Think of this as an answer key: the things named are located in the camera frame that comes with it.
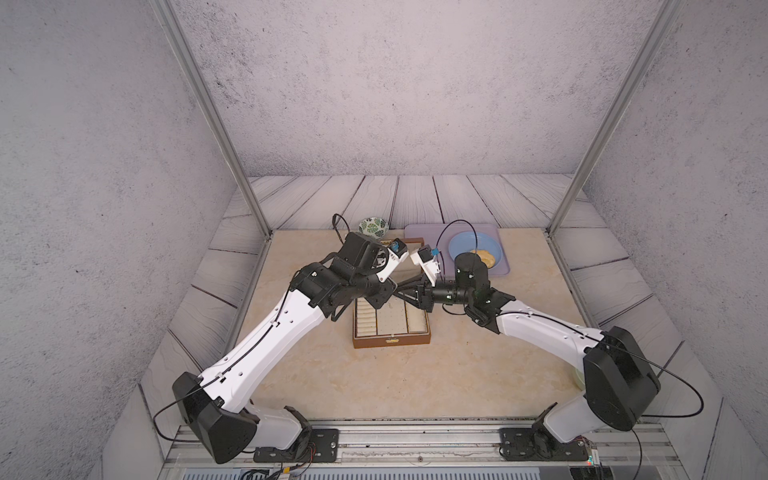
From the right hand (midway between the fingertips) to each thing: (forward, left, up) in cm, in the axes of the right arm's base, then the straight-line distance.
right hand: (397, 292), depth 73 cm
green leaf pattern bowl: (+45, +9, -21) cm, 50 cm away
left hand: (+1, +1, +3) cm, 3 cm away
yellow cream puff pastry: (+29, -31, -21) cm, 48 cm away
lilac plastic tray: (+41, -15, -24) cm, 50 cm away
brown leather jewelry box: (+2, 0, -19) cm, 19 cm away
